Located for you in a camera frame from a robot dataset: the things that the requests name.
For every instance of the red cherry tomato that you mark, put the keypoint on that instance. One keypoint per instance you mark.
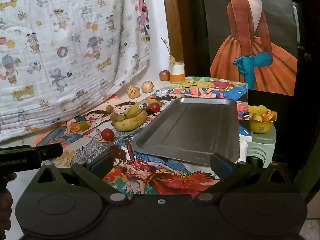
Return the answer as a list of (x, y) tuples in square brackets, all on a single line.
[(107, 134), (155, 107)]

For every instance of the grey metal tray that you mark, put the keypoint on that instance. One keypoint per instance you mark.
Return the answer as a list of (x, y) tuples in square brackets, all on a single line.
[(187, 130)]

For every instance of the striped tan round fruit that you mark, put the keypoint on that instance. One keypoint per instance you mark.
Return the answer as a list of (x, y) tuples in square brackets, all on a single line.
[(132, 91)]

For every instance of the green grape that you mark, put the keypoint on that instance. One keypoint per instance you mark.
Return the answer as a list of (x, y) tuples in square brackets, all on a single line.
[(83, 125), (121, 118)]

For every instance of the person's left hand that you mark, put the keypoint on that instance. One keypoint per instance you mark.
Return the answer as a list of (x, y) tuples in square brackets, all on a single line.
[(6, 205)]

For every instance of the pale green plastic stool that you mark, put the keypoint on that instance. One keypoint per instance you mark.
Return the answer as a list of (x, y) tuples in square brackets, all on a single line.
[(262, 142)]

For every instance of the white cartoon printed blanket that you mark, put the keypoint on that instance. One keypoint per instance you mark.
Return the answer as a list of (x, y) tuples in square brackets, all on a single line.
[(62, 50)]

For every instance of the yellow scalloped bowl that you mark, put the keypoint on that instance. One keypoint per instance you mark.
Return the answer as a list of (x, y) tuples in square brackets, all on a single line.
[(261, 127)]

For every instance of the wall poster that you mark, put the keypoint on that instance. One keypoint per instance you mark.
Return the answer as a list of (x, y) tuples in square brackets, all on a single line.
[(250, 42)]

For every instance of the small brown round fruit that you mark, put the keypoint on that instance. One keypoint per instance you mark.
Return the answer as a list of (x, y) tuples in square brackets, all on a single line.
[(114, 116), (109, 108)]

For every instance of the pink cartoon wall hanging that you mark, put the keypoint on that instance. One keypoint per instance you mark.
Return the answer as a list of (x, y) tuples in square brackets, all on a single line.
[(142, 7)]

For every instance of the pale peach round fruit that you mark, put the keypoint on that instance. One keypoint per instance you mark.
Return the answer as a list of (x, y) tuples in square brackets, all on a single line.
[(147, 86)]

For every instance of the colourful cartoon tablecloth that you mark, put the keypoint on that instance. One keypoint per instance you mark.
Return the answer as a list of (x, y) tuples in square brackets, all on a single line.
[(150, 172)]

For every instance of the white and orange jar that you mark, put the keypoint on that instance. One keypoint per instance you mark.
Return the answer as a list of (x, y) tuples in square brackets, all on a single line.
[(177, 73)]

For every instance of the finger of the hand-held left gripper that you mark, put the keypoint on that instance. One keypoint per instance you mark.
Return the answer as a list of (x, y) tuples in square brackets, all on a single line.
[(51, 151)]

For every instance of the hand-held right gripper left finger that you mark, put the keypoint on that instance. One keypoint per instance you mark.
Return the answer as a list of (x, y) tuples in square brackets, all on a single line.
[(100, 163)]

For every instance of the small red apple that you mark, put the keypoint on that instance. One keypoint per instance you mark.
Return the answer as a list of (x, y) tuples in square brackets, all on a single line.
[(164, 75)]

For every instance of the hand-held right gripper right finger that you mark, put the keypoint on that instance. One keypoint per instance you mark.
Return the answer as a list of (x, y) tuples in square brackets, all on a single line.
[(221, 165)]

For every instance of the dark door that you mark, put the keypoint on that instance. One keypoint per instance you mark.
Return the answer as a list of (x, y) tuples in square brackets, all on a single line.
[(196, 30)]

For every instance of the plain spotted banana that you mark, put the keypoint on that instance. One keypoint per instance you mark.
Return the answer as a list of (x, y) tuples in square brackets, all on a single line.
[(130, 124)]

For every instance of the brown wooden door frame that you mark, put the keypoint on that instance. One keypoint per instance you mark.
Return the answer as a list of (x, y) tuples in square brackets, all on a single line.
[(175, 17)]

